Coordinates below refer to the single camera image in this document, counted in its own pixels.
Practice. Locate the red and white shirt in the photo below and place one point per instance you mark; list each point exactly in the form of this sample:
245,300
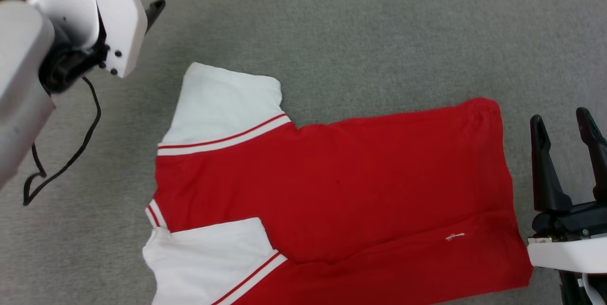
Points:
341,186

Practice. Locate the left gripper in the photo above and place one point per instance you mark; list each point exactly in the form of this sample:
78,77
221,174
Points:
121,20

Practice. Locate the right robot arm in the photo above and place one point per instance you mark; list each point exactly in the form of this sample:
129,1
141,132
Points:
571,291

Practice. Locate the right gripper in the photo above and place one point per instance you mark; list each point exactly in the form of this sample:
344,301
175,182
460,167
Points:
569,253

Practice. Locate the grey fabric sofa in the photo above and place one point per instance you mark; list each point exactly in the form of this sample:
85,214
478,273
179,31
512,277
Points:
379,34

